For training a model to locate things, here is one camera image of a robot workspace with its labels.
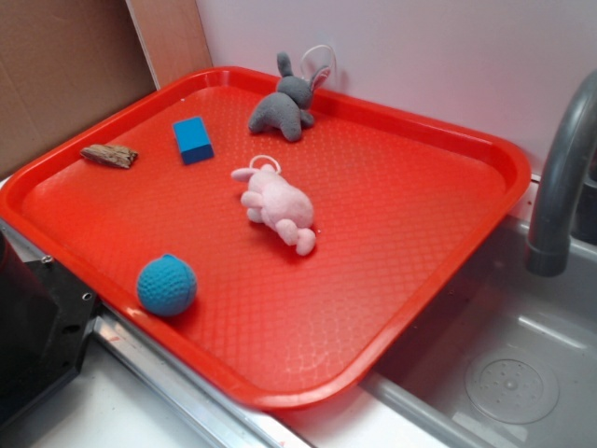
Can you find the red plastic tray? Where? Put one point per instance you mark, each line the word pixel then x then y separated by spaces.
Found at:
pixel 400 203

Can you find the grey plush bunny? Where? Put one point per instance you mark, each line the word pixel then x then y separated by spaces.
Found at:
pixel 288 108

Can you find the grey toy sink basin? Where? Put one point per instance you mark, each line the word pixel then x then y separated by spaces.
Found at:
pixel 500 357

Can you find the brown cardboard panel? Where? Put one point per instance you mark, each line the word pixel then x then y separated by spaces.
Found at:
pixel 66 65

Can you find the pink plush bunny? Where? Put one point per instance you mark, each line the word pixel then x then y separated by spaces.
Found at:
pixel 274 202

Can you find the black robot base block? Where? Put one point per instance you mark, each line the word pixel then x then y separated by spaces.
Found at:
pixel 47 316

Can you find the brown wood piece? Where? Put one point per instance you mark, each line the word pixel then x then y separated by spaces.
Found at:
pixel 116 156

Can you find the grey toy faucet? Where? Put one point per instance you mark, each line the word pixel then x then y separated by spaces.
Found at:
pixel 565 204

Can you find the blue rectangular block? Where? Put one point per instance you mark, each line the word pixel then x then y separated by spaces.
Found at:
pixel 193 141

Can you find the blue textured ball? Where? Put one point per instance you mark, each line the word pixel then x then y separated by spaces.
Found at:
pixel 166 286

